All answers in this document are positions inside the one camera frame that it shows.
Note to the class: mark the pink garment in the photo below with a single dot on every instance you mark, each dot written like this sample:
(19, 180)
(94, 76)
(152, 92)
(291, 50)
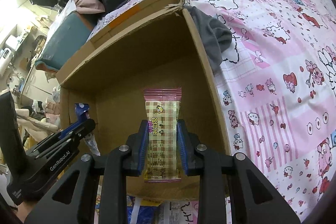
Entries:
(89, 6)

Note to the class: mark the yellow blue snack bag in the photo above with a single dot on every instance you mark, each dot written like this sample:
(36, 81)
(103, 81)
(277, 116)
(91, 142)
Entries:
(141, 210)

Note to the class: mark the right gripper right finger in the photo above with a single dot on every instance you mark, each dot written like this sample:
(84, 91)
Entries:
(253, 199)

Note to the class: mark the open cardboard box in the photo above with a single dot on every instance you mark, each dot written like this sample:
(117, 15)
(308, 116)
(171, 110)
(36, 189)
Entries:
(154, 44)

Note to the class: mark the teal bed side cushion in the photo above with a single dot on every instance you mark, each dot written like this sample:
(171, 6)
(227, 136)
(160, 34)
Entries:
(72, 33)

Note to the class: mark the grey cloth beside box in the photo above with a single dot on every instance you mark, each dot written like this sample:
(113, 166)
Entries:
(215, 36)

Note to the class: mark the pink cartoon bed sheet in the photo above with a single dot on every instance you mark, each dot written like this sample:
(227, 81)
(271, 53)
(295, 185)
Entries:
(276, 84)

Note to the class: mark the person's left hand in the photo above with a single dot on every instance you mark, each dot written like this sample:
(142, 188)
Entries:
(24, 210)

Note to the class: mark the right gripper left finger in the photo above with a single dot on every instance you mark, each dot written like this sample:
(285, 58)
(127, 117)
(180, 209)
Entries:
(73, 198)

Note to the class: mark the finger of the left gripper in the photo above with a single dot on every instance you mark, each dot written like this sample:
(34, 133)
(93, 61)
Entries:
(84, 124)

